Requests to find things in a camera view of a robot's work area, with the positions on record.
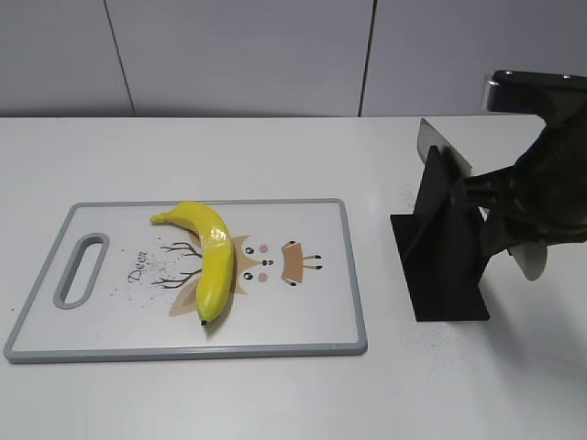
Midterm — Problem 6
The white grey-rimmed cutting board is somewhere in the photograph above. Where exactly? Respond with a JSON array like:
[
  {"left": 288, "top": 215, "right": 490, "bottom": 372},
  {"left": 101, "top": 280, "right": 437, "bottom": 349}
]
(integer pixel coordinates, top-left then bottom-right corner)
[{"left": 4, "top": 198, "right": 367, "bottom": 364}]

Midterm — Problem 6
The yellow plastic banana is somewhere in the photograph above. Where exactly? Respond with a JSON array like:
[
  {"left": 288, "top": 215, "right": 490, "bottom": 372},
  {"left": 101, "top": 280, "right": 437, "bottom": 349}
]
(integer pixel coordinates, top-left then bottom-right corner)
[{"left": 150, "top": 201, "right": 235, "bottom": 326}]

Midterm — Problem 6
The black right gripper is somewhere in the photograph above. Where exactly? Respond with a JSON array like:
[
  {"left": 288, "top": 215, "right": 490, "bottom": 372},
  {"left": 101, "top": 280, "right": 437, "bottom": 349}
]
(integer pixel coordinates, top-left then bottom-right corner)
[{"left": 451, "top": 86, "right": 586, "bottom": 258}]

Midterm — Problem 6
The black knife stand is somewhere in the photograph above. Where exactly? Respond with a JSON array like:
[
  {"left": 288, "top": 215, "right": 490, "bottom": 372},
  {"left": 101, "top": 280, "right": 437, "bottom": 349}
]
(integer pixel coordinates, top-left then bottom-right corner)
[{"left": 390, "top": 146, "right": 490, "bottom": 322}]

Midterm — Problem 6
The white-handled kitchen knife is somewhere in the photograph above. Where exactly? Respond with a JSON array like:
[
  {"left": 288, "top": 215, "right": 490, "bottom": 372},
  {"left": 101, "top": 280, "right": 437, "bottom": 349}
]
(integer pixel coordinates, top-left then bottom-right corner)
[{"left": 416, "top": 118, "right": 548, "bottom": 281}]

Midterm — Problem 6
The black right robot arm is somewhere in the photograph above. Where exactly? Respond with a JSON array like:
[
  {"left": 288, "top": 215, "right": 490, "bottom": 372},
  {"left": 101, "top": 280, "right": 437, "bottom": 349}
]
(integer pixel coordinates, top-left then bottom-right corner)
[{"left": 463, "top": 71, "right": 586, "bottom": 257}]

